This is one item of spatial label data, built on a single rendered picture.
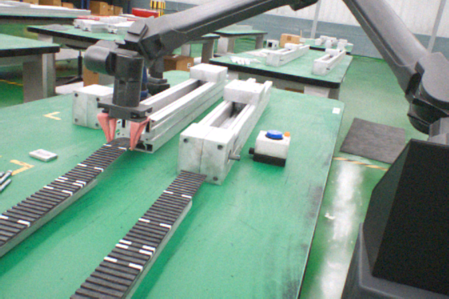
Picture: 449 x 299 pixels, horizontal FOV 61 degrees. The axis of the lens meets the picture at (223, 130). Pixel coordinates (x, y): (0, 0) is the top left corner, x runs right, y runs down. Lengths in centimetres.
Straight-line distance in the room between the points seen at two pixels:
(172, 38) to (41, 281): 52
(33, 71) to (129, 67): 195
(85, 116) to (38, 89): 165
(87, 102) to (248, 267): 66
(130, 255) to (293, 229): 30
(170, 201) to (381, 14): 52
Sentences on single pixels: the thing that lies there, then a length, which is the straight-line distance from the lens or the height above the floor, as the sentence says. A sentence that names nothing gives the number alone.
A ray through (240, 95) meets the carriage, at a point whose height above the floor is 89.
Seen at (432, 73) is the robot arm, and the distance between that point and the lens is 68.
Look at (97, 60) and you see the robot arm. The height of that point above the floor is 99.
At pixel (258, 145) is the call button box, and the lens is 94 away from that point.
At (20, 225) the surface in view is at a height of 81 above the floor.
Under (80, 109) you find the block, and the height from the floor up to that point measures 82.
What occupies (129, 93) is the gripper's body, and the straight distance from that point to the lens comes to 81.
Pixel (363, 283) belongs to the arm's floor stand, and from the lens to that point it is 63.
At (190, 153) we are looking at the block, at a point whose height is 84.
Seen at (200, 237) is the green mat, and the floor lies 78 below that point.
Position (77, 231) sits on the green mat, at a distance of 64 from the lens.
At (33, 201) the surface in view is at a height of 81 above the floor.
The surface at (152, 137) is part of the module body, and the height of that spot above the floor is 81.
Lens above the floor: 113
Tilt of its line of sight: 18 degrees down
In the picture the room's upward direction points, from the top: 8 degrees clockwise
